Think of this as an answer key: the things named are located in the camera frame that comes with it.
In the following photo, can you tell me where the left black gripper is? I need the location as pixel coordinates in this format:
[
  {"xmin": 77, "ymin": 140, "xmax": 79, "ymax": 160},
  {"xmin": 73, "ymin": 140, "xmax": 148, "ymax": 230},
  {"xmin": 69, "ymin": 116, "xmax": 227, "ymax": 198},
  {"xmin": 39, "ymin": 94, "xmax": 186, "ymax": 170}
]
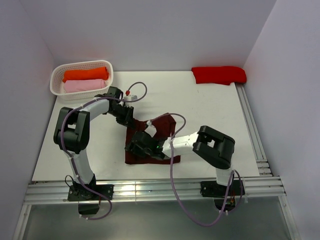
[{"xmin": 108, "ymin": 104, "xmax": 135, "ymax": 129}]

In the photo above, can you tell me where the dark red t-shirt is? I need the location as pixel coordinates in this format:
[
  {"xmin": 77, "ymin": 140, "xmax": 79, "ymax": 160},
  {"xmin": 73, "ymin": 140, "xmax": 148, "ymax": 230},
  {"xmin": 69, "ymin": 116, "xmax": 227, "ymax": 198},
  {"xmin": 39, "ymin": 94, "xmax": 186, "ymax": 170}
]
[{"xmin": 124, "ymin": 115, "xmax": 176, "ymax": 165}]

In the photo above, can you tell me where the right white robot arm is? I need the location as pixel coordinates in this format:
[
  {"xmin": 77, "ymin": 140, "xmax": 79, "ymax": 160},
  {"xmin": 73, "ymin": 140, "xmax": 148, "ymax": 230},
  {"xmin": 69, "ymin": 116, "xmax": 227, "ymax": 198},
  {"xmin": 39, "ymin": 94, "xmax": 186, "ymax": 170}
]
[{"xmin": 125, "ymin": 125, "xmax": 235, "ymax": 195}]

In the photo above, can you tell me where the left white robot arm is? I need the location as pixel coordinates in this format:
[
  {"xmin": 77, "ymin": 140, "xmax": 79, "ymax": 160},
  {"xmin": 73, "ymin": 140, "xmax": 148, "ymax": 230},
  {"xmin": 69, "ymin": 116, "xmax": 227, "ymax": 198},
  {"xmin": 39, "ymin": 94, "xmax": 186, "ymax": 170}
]
[{"xmin": 53, "ymin": 87, "xmax": 138, "ymax": 200}]

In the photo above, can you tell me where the orange rolled t-shirt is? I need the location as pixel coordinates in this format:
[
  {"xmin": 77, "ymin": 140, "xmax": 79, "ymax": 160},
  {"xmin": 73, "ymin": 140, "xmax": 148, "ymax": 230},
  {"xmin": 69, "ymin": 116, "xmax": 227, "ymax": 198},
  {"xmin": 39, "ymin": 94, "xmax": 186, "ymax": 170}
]
[{"xmin": 62, "ymin": 67, "xmax": 109, "ymax": 83}]

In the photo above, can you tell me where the white plastic basket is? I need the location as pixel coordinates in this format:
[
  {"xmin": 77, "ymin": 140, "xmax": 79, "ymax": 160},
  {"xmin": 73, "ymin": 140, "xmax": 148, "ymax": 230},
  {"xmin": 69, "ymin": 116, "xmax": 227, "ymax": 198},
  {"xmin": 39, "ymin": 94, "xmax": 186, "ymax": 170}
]
[{"xmin": 49, "ymin": 60, "xmax": 114, "ymax": 100}]

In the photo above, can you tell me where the pink rolled t-shirt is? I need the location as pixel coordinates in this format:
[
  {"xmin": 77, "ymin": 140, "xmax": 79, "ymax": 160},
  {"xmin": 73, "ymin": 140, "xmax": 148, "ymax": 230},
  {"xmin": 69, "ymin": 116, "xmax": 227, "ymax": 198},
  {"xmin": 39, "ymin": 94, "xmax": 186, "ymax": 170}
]
[{"xmin": 63, "ymin": 79, "xmax": 107, "ymax": 93}]

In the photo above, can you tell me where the bright red folded t-shirt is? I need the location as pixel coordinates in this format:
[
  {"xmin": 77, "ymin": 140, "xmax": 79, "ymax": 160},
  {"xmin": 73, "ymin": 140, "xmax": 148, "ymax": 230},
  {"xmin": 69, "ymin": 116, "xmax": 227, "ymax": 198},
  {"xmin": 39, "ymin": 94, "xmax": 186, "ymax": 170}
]
[{"xmin": 191, "ymin": 66, "xmax": 247, "ymax": 86}]

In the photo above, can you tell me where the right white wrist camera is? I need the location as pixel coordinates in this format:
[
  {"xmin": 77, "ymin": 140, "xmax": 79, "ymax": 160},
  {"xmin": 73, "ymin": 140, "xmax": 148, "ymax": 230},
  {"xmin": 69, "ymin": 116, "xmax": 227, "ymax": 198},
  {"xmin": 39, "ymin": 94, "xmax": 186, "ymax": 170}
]
[{"xmin": 144, "ymin": 120, "xmax": 157, "ymax": 138}]

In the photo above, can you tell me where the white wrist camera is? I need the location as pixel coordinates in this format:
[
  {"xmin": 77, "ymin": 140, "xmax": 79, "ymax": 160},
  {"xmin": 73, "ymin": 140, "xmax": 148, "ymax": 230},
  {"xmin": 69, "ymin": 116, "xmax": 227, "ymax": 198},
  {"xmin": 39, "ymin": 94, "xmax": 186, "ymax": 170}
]
[
  {"xmin": 144, "ymin": 120, "xmax": 157, "ymax": 138},
  {"xmin": 123, "ymin": 94, "xmax": 138, "ymax": 103}
]

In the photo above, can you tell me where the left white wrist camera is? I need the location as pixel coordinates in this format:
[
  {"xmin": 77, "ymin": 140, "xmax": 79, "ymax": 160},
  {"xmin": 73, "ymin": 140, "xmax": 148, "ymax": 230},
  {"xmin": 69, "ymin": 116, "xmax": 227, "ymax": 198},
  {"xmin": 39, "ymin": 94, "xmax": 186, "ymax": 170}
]
[{"xmin": 123, "ymin": 94, "xmax": 138, "ymax": 103}]

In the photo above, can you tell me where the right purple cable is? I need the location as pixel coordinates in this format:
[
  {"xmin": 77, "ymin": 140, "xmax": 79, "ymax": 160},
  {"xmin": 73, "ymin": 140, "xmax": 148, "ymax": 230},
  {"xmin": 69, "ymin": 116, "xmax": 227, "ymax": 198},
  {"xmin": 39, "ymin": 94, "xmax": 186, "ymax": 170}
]
[{"xmin": 147, "ymin": 112, "xmax": 243, "ymax": 228}]

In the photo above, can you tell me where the purple cable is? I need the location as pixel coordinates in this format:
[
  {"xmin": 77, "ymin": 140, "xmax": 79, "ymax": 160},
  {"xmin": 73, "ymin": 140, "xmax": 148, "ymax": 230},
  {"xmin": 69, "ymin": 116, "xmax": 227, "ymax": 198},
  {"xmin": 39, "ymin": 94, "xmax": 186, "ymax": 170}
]
[
  {"xmin": 59, "ymin": 81, "xmax": 148, "ymax": 221},
  {"xmin": 147, "ymin": 112, "xmax": 243, "ymax": 228}
]

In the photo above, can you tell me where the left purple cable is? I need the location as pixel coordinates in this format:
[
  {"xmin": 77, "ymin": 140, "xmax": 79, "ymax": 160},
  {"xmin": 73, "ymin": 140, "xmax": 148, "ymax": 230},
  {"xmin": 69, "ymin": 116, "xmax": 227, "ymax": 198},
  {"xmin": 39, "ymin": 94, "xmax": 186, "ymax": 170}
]
[{"xmin": 59, "ymin": 81, "xmax": 148, "ymax": 221}]

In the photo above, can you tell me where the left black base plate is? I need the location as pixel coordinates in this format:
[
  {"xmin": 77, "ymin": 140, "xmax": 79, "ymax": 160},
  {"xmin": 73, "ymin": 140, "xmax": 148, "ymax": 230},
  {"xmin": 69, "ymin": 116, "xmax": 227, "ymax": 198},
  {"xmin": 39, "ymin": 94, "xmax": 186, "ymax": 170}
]
[{"xmin": 67, "ymin": 184, "xmax": 114, "ymax": 202}]

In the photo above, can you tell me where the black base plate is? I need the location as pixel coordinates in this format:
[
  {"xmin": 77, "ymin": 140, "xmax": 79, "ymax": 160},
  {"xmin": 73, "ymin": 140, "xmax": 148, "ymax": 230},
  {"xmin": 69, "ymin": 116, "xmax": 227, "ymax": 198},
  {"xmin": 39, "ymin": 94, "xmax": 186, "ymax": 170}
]
[
  {"xmin": 200, "ymin": 179, "xmax": 246, "ymax": 198},
  {"xmin": 67, "ymin": 184, "xmax": 114, "ymax": 202}
]

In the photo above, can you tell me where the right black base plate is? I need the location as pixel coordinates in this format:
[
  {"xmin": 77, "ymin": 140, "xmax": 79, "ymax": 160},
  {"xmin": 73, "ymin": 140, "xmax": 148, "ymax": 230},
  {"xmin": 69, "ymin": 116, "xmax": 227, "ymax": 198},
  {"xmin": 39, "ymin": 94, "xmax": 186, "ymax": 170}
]
[{"xmin": 200, "ymin": 179, "xmax": 246, "ymax": 198}]

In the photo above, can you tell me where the aluminium front rail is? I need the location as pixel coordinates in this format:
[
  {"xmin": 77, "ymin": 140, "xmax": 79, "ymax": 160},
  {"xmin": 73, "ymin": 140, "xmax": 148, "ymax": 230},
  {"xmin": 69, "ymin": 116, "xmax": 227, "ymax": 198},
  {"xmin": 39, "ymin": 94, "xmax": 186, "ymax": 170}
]
[{"xmin": 22, "ymin": 176, "xmax": 286, "ymax": 205}]

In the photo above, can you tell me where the aluminium side rail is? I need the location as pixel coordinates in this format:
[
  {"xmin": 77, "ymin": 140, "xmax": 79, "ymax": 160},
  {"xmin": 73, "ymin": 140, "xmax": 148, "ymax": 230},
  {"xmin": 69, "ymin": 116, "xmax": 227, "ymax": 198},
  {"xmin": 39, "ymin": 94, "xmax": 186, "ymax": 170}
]
[{"xmin": 235, "ymin": 83, "xmax": 273, "ymax": 177}]

